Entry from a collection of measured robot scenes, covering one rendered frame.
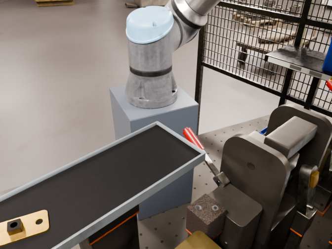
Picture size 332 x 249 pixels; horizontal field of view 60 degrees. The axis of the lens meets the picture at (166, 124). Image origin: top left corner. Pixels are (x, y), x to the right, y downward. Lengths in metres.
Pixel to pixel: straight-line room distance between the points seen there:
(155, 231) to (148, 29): 0.62
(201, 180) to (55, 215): 0.76
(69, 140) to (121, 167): 2.10
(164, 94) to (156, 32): 0.16
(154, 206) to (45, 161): 1.57
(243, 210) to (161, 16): 0.47
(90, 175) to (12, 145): 2.24
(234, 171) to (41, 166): 1.96
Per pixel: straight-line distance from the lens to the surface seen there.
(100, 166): 0.52
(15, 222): 0.46
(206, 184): 1.12
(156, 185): 0.47
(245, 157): 0.55
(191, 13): 0.81
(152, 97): 0.76
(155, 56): 0.73
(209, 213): 0.52
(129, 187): 0.47
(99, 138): 2.55
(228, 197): 0.57
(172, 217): 1.01
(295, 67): 1.34
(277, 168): 0.52
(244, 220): 0.55
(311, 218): 0.72
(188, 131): 0.59
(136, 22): 0.72
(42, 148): 2.58
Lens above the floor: 1.50
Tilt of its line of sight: 35 degrees down
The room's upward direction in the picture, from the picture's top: straight up
